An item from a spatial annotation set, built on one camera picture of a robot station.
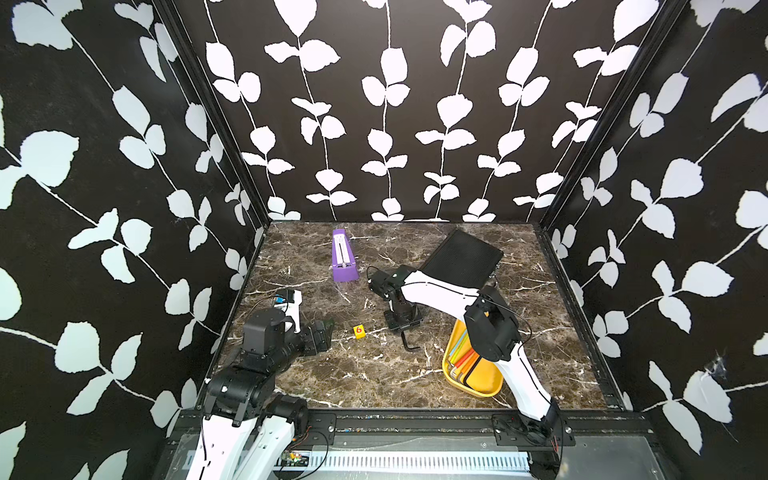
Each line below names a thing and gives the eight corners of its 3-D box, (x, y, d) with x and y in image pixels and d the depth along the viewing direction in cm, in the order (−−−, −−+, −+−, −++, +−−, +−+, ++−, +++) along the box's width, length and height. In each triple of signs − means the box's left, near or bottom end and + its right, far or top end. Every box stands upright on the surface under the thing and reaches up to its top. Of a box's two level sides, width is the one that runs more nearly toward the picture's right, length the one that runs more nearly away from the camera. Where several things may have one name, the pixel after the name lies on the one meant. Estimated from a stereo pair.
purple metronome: (335, 282, 105) (326, 247, 90) (338, 265, 110) (330, 229, 95) (357, 282, 105) (352, 248, 90) (359, 265, 110) (354, 229, 95)
